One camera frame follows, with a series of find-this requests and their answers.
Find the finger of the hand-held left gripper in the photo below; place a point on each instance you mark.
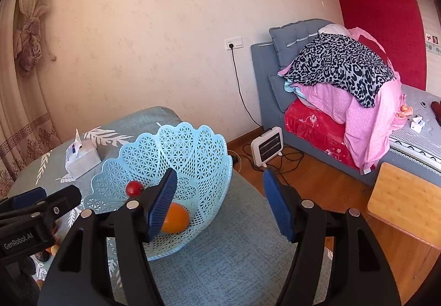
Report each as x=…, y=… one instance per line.
x=62, y=199
x=29, y=197

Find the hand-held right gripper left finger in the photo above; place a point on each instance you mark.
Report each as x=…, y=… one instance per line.
x=160, y=202

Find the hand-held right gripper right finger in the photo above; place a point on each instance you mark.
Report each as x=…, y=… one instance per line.
x=279, y=202

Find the oval orange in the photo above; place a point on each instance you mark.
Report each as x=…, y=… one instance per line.
x=177, y=220

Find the red cherry tomato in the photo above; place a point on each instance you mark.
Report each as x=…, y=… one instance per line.
x=133, y=188

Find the light blue plastic basket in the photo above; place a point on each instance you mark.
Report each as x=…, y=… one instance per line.
x=193, y=154

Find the white tissue pack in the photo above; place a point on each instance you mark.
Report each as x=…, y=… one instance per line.
x=81, y=163

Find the white electric heater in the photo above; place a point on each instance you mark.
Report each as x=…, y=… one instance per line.
x=267, y=147

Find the red floral blanket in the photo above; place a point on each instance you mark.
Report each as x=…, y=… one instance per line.
x=317, y=130

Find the small grey cushion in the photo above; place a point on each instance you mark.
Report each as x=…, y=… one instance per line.
x=280, y=92

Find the beige patterned curtain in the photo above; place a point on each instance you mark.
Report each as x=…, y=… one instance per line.
x=20, y=85

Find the pile of blankets and clothes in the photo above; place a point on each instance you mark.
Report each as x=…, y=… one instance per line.
x=368, y=127

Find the blue-grey bed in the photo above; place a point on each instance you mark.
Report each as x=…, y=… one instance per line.
x=268, y=85

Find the wooden stool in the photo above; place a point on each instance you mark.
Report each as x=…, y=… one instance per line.
x=406, y=202

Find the leopard print blanket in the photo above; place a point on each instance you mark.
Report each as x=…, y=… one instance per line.
x=341, y=65

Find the grey bed mat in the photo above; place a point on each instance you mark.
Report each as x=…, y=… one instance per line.
x=418, y=144

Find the small doll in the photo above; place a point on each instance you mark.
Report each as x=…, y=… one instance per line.
x=405, y=111

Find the small white box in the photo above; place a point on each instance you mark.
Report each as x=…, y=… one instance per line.
x=417, y=123

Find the large grey cushion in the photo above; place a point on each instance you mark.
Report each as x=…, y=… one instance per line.
x=293, y=37

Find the white pillow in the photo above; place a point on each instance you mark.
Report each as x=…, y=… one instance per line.
x=332, y=29

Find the dark red item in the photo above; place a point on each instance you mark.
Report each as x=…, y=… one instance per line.
x=436, y=105

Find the white wall outlet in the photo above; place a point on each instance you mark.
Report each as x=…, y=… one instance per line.
x=233, y=43

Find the red wall panel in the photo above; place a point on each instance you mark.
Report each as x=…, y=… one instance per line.
x=382, y=37

